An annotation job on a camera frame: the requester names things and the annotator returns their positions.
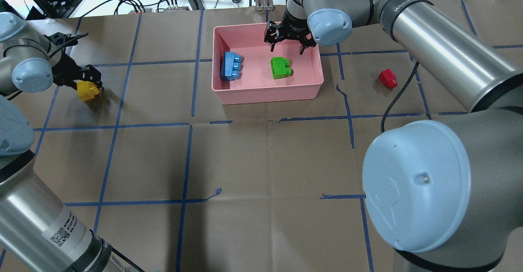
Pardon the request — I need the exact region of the green toy block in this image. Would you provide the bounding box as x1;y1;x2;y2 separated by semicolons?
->
270;57;293;80

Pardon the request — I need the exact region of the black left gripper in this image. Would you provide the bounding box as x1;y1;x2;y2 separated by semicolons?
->
51;58;103;90

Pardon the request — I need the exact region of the pink plastic box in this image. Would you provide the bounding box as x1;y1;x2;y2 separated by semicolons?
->
211;23;324;105

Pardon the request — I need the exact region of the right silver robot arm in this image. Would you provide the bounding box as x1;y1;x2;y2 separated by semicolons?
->
243;0;522;272

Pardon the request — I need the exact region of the blue toy block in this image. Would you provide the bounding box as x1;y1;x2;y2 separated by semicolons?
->
220;51;244;82

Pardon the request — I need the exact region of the yellow toy block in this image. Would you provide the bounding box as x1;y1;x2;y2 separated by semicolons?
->
76;80;100;102

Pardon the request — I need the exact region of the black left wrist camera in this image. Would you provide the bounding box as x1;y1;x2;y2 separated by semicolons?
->
45;32;89;51

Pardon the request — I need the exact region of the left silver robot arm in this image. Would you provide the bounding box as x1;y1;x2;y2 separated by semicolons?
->
0;12;141;272

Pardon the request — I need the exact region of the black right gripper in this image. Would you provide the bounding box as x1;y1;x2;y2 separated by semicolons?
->
264;13;316;56

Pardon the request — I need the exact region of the red toy block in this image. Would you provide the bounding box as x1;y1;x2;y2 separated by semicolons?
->
378;69;398;89

